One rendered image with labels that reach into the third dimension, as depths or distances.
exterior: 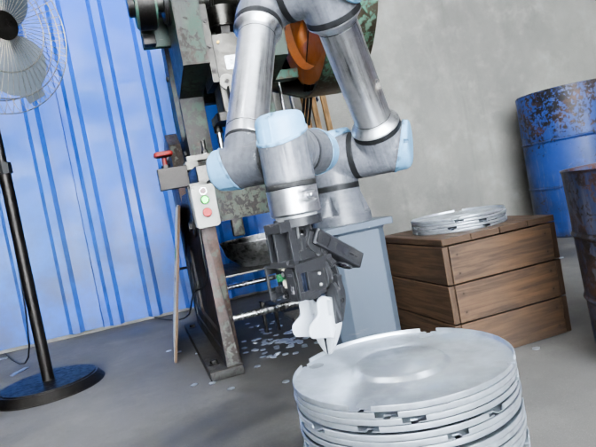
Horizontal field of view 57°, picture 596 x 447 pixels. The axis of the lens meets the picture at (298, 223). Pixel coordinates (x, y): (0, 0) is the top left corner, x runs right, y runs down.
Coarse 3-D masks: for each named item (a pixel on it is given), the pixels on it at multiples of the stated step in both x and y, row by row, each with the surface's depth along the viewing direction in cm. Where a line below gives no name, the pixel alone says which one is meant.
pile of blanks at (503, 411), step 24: (456, 408) 60; (480, 408) 61; (504, 408) 63; (312, 432) 68; (336, 432) 63; (360, 432) 64; (384, 432) 61; (408, 432) 61; (432, 432) 59; (456, 432) 61; (480, 432) 61; (504, 432) 62; (528, 432) 69
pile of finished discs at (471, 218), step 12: (432, 216) 186; (444, 216) 172; (456, 216) 169; (468, 216) 161; (480, 216) 161; (492, 216) 162; (504, 216) 166; (420, 228) 169; (432, 228) 165; (444, 228) 163; (456, 228) 163; (468, 228) 161
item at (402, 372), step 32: (320, 352) 84; (352, 352) 83; (384, 352) 78; (416, 352) 76; (448, 352) 75; (480, 352) 73; (512, 352) 70; (320, 384) 72; (352, 384) 70; (384, 384) 68; (416, 384) 66; (448, 384) 64; (480, 384) 61
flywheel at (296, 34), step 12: (288, 24) 248; (300, 24) 236; (288, 36) 248; (300, 36) 239; (312, 36) 225; (288, 48) 246; (300, 48) 242; (312, 48) 228; (288, 60) 249; (300, 60) 240; (312, 60) 230; (324, 60) 209; (300, 72) 237; (312, 72) 223; (312, 84) 230
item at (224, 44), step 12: (216, 36) 202; (228, 36) 203; (216, 48) 202; (228, 48) 203; (216, 60) 202; (228, 60) 203; (228, 72) 203; (228, 84) 202; (216, 96) 210; (228, 96) 202
